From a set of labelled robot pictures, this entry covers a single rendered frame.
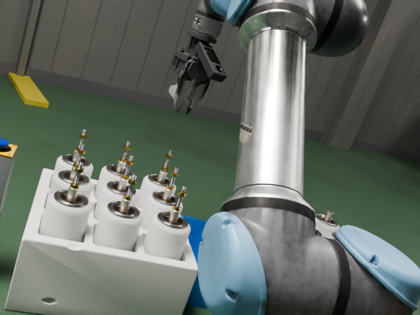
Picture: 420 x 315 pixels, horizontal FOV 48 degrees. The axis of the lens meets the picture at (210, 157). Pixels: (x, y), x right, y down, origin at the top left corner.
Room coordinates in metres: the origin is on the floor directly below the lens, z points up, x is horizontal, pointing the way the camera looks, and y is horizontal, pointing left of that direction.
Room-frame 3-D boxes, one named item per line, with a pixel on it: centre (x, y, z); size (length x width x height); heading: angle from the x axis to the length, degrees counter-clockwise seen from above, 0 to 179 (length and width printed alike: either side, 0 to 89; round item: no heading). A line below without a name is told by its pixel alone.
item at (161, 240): (1.01, 0.03, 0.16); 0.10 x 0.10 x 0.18
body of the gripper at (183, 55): (1.25, 0.13, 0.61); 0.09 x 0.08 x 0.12; 44
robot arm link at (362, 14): (0.99, -0.09, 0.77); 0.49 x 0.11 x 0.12; 17
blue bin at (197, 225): (1.24, -0.06, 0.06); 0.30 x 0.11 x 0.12; 18
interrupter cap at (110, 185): (1.09, 0.18, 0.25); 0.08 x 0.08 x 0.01
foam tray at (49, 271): (1.09, 0.18, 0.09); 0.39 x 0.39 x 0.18; 19
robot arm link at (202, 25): (1.24, 0.12, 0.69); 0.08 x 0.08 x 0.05
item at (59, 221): (0.94, 0.26, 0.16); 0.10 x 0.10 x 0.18
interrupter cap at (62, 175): (1.05, 0.29, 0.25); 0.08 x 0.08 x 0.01
